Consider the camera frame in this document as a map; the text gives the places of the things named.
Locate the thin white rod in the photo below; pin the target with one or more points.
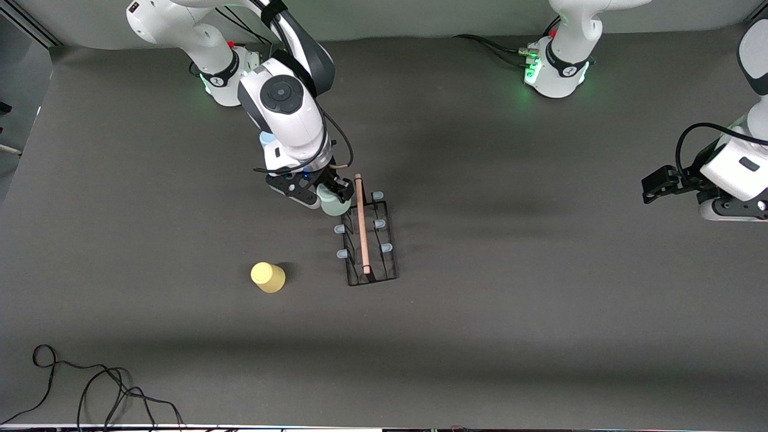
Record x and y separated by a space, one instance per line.
11 149

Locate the pale green plastic cup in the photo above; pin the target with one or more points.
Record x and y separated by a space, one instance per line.
333 207

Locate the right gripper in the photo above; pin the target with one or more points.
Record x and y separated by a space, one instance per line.
332 180

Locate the aluminium frame rail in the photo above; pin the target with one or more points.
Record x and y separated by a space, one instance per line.
757 18
36 27

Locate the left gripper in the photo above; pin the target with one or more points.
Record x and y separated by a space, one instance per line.
686 179

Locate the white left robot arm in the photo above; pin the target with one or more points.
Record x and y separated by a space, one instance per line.
570 36

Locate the yellow plastic cup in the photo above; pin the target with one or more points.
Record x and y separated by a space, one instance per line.
268 277

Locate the light blue plastic cup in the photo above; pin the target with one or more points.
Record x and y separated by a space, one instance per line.
266 140

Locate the dark grey table mat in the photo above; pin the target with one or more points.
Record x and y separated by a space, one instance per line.
420 360

